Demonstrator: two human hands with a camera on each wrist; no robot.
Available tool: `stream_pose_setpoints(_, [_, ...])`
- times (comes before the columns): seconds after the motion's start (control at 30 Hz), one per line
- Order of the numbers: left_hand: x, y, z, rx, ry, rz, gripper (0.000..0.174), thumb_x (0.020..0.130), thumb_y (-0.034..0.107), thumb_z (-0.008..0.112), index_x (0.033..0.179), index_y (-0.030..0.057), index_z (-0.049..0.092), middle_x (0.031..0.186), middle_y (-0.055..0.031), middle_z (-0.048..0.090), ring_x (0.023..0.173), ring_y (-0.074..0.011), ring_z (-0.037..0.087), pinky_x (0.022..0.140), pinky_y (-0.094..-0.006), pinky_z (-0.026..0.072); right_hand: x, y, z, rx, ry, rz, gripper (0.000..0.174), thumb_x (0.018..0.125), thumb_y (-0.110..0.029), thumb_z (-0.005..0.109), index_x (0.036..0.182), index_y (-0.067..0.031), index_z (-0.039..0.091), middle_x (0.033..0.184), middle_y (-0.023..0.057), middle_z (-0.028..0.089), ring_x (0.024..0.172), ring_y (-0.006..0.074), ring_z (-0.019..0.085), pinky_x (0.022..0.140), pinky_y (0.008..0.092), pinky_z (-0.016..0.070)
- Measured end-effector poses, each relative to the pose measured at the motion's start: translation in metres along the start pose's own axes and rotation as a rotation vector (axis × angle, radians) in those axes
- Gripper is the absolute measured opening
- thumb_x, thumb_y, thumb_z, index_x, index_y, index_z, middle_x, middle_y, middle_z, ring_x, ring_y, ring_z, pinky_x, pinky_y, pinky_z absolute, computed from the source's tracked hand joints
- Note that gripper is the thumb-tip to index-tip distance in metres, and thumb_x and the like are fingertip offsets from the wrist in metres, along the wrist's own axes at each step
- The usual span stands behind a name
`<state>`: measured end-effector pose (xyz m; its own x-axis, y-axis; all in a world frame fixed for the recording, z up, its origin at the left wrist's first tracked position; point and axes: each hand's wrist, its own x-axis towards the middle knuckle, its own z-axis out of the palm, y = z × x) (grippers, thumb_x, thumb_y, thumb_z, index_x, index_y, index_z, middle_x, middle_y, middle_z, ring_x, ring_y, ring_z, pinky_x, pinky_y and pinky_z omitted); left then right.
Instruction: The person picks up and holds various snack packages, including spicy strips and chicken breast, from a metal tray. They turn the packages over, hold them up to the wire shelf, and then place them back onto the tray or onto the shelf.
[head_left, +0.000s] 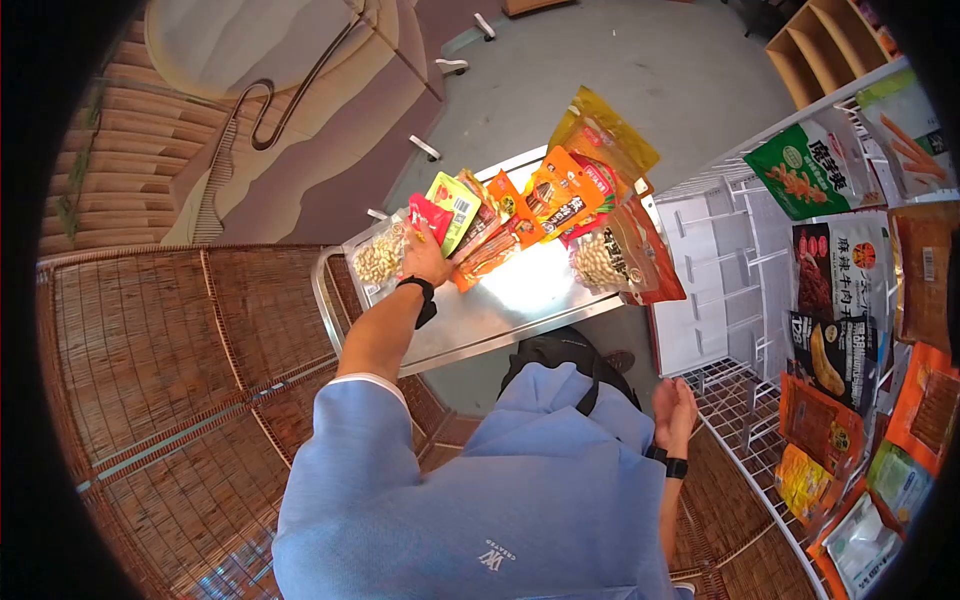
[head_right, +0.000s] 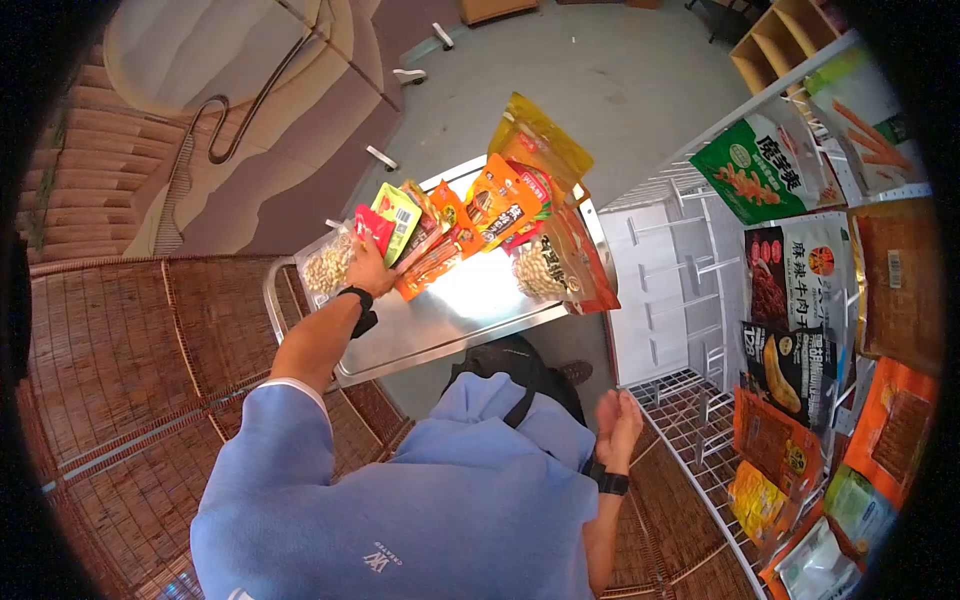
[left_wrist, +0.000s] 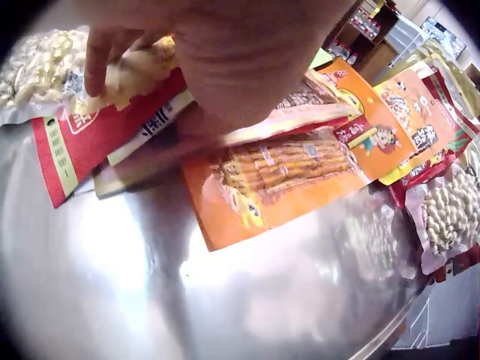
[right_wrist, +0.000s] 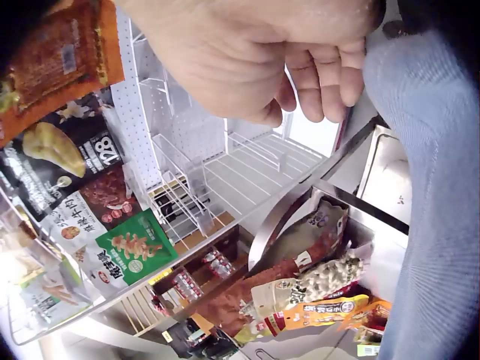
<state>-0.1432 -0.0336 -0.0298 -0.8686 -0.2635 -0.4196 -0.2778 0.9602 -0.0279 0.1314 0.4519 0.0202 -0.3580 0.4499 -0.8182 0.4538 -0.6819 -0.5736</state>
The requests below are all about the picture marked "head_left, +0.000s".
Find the person's right hand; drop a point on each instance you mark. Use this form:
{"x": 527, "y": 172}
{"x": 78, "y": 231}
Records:
{"x": 675, "y": 420}

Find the person's left hand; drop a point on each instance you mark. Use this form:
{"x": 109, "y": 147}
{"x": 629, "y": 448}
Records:
{"x": 426, "y": 262}

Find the person's left fingers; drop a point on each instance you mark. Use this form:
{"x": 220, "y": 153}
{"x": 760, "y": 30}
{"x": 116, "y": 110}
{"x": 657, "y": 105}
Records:
{"x": 417, "y": 234}

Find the person's right fingers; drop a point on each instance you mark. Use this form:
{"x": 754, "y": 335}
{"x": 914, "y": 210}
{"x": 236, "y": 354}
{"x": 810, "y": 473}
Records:
{"x": 681, "y": 396}

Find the small red sachet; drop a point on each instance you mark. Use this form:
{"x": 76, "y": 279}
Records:
{"x": 432, "y": 214}

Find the black wrist band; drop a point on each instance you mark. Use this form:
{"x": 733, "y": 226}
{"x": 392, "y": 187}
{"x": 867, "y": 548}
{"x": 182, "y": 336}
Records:
{"x": 421, "y": 294}
{"x": 677, "y": 469}

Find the white panel foot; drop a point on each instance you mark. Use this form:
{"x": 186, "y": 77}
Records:
{"x": 485, "y": 26}
{"x": 424, "y": 148}
{"x": 452, "y": 66}

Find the steel trolley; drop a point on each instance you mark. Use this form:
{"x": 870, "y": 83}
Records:
{"x": 510, "y": 300}

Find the person's legs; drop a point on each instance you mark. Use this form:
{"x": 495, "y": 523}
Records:
{"x": 551, "y": 352}

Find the row of snack packets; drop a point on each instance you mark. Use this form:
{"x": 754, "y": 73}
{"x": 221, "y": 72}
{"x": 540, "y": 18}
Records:
{"x": 571, "y": 191}

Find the full shop shelf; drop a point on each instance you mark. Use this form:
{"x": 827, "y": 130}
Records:
{"x": 832, "y": 300}

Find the person's body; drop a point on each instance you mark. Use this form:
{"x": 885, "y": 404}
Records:
{"x": 487, "y": 495}

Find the empty wooden shelf unit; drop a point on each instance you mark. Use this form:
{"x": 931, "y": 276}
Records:
{"x": 825, "y": 45}

